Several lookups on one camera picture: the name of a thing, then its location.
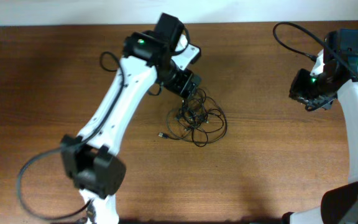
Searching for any black usb cable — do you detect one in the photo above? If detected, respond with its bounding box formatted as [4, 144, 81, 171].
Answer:
[157, 95, 228, 147]

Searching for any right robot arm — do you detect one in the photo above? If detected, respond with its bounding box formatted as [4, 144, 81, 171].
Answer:
[282, 29, 358, 223]

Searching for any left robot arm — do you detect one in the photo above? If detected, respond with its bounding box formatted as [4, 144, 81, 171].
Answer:
[61, 13, 201, 223]

